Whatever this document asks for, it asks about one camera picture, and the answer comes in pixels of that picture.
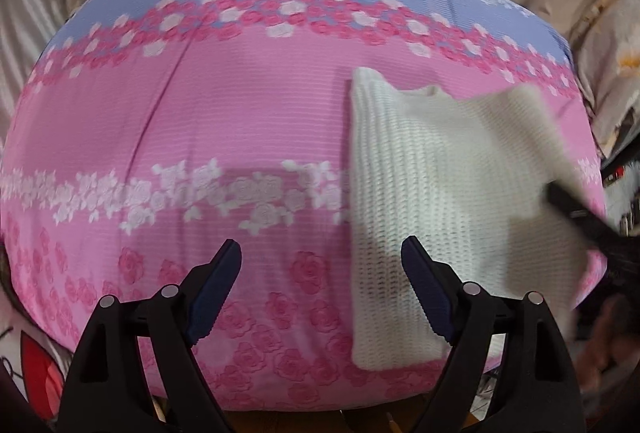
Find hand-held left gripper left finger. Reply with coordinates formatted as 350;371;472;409
57;240;242;433

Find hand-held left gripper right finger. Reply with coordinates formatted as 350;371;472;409
401;235;586;433

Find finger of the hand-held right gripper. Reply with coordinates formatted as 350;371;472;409
546;183;640;264

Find white red black knit sweater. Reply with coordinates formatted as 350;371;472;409
348;67;591;371

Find person's right hand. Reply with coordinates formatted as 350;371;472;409
575;298;640;384

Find flower printed pale cloth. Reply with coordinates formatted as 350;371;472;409
570;0;640;158

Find pink floral blanket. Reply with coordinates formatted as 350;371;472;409
0;0;608;414

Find cartoon printed pillow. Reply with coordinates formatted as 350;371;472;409
0;313;76;424

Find silvery satin curtain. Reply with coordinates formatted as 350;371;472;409
0;0;71;124

